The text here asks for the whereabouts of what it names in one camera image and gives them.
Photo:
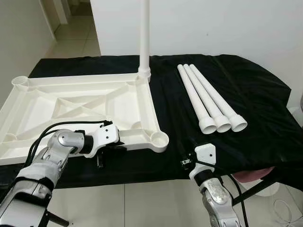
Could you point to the black table cloth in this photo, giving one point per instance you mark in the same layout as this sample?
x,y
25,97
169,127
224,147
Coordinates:
x,y
265,94

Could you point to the white round base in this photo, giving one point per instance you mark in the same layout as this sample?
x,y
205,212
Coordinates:
x,y
271,189

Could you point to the pink round object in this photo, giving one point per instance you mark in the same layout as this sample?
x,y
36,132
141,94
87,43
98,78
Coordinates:
x,y
253,174

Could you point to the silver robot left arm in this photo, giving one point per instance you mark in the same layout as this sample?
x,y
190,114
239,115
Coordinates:
x,y
66,142

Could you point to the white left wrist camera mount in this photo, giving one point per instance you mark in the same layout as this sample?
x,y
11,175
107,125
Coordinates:
x,y
106,136

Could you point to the white plastic table top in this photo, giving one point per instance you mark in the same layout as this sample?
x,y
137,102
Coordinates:
x,y
94,101

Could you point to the white plastic table leg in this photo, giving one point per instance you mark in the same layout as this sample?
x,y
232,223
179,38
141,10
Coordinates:
x,y
144,38
193,94
204,94
215,94

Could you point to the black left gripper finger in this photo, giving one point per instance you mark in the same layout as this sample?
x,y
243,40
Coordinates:
x,y
121,147

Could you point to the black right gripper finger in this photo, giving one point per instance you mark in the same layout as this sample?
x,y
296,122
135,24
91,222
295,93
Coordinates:
x,y
185,150

